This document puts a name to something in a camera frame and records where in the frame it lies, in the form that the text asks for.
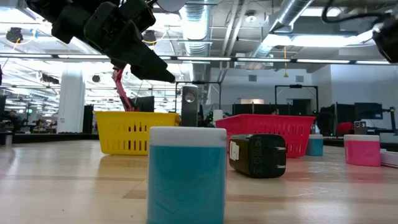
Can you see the silver metal post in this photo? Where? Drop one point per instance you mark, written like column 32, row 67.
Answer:
column 199, row 82

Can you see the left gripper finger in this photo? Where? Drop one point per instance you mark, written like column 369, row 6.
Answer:
column 138, row 15
column 115, row 37

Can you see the yellow plastic basket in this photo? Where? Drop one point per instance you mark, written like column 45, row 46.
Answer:
column 124, row 130

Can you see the red chair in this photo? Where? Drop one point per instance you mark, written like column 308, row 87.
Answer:
column 344, row 128

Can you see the grey metal post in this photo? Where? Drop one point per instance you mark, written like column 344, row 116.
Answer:
column 8, row 139

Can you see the red plastic basket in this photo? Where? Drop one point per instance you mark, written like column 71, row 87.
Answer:
column 264, row 124

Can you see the black monitor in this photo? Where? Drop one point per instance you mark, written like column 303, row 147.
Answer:
column 368, row 111
column 144, row 104

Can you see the person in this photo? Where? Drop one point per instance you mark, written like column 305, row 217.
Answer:
column 202, row 119

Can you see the silver ceiling duct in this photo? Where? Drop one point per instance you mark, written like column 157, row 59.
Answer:
column 196, row 31
column 292, row 9

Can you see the white rectangular box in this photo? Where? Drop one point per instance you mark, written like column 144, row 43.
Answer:
column 390, row 158

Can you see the black charger with prongs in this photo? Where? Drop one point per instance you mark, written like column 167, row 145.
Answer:
column 255, row 155

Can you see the black tall box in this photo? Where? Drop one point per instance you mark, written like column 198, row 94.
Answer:
column 88, row 119

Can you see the long ceiling light strip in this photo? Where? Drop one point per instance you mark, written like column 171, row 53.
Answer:
column 264, row 59

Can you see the pink charger with white top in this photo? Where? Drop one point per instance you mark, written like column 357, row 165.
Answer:
column 362, row 152

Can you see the red desk lamp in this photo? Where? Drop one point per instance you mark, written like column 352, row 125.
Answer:
column 119, row 84

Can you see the black station frame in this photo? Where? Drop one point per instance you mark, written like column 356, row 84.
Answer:
column 295, row 86

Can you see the black round ceiling fixture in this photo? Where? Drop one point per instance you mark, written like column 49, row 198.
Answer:
column 14, row 34
column 150, row 37

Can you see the white pillar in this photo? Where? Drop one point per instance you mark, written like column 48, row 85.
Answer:
column 71, row 102

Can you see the blue charger with white top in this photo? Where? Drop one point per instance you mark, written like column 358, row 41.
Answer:
column 186, row 180
column 316, row 146

